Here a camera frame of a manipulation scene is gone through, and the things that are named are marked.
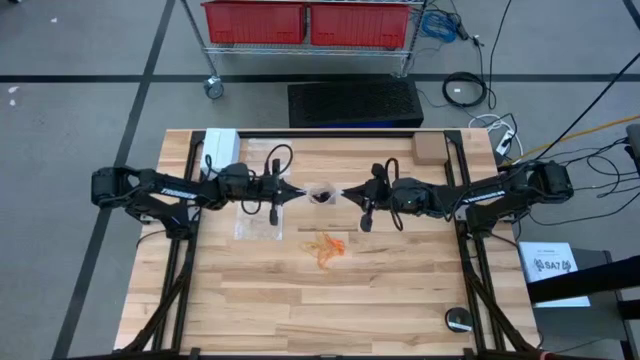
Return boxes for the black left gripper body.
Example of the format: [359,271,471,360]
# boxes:
[251,159,284,227]

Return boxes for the thick black diagonal cable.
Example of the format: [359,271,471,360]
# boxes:
[533,63,640,162]

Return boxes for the chrome wire shelving rack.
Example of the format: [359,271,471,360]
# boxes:
[178,0,431,100]

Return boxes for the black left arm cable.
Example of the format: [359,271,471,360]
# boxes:
[239,197,265,216]

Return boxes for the black perforated floor mat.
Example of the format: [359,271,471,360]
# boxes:
[287,79,425,129]

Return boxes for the white cable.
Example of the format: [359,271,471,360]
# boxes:
[467,113,525,162]

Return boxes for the white printed booklet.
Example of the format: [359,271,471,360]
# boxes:
[518,241,592,308]

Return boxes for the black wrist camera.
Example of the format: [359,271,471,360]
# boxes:
[372,178,394,206]
[253,173,275,200]

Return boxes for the brown cardboard box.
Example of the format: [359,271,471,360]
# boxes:
[411,131,450,167]

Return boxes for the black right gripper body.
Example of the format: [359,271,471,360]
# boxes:
[360,162,396,233]

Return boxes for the yellow cable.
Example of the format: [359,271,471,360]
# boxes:
[499,114,640,166]

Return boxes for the blue cable coil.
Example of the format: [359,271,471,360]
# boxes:
[419,10,459,44]

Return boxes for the gray side table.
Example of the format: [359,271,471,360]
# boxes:
[529,247,634,360]

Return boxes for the thin black floor cable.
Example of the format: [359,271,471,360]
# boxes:
[527,189,640,227]

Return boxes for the long thin black cable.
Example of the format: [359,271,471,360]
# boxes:
[487,0,514,110]

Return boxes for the small round spool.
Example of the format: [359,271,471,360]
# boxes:
[444,306,475,335]

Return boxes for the black cable coil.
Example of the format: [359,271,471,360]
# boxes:
[441,71,489,109]

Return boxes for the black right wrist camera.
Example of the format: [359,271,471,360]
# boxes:
[372,178,394,206]

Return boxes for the black aluminium table frame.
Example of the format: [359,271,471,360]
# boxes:
[113,128,544,360]

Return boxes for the black left camera cable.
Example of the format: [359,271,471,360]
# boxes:
[263,143,295,177]

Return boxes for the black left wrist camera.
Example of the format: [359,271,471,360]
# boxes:
[253,173,275,200]

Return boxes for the white power strip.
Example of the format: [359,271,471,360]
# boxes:
[494,128,516,157]

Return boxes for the gray plastic object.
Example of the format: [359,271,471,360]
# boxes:
[624,122,640,177]

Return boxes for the black right camera cable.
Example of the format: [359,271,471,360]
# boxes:
[382,157,401,182]

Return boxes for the black metal beam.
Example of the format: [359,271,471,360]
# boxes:
[526,253,640,305]

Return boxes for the white rectangular box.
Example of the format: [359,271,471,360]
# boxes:
[199,127,242,180]

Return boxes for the red plastic bin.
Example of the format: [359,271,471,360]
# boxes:
[308,2,412,50]
[201,0,307,45]

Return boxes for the black camera cable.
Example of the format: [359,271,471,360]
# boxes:
[263,143,295,177]
[382,157,401,182]

